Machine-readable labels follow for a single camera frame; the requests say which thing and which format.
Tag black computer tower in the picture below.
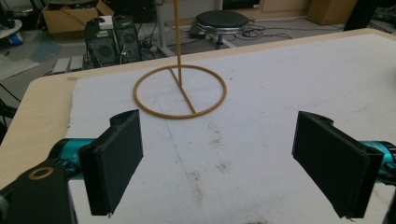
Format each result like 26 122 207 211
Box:
84 18 120 69
112 15 143 64

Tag blue tape roll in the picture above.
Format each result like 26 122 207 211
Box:
8 31 24 47

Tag tangle of black cables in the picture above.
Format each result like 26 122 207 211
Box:
233 19 294 41

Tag brown cardboard box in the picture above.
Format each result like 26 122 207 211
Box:
306 0 358 26

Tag gold wire ring stand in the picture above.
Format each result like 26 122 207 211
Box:
133 0 228 120

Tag round black stool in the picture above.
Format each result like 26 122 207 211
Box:
194 9 250 49

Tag small white box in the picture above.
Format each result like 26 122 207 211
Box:
98 15 114 31

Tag white table mat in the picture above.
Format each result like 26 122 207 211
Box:
65 33 396 224

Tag grey flat boxes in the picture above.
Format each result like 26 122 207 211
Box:
51 55 84 75

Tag grey metal stand leg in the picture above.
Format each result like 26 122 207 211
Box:
154 0 176 58

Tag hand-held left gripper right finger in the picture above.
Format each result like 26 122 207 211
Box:
291 110 385 219

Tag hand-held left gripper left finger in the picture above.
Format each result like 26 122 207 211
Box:
78 108 145 217

